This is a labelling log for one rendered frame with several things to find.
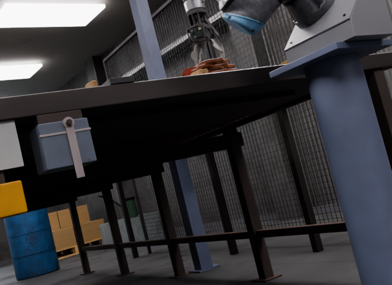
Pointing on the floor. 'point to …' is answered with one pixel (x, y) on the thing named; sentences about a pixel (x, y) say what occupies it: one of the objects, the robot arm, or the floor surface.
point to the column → (353, 149)
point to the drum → (31, 244)
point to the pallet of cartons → (66, 232)
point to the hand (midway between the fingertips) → (211, 63)
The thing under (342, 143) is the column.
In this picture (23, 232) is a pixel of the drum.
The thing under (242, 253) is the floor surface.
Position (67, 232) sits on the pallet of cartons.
